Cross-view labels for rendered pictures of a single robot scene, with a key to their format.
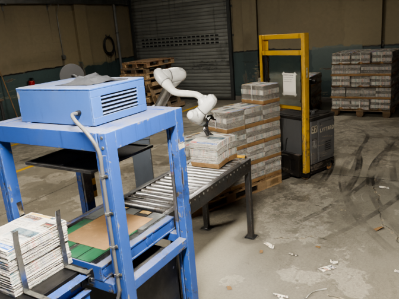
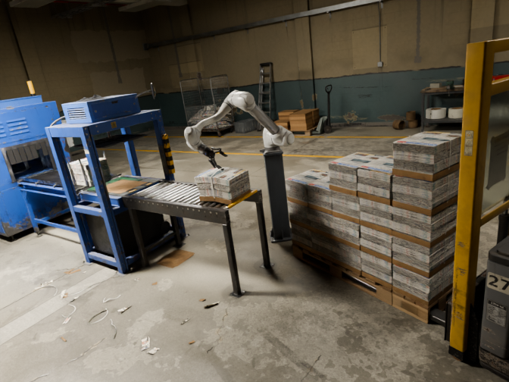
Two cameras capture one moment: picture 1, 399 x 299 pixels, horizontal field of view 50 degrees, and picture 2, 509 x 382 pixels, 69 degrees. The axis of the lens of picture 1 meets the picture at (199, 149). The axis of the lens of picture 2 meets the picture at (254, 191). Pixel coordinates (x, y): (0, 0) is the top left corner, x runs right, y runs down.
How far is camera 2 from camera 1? 536 cm
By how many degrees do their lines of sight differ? 88
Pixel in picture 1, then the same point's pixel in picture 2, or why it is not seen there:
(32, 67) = not seen: outside the picture
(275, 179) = (411, 307)
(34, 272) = (78, 179)
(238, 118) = (347, 177)
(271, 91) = (412, 156)
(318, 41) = not seen: outside the picture
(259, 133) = (382, 215)
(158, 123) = (69, 132)
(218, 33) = not seen: outside the picture
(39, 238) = (76, 166)
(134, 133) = (57, 132)
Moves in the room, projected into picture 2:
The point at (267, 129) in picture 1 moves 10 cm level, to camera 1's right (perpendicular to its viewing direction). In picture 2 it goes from (399, 218) to (404, 224)
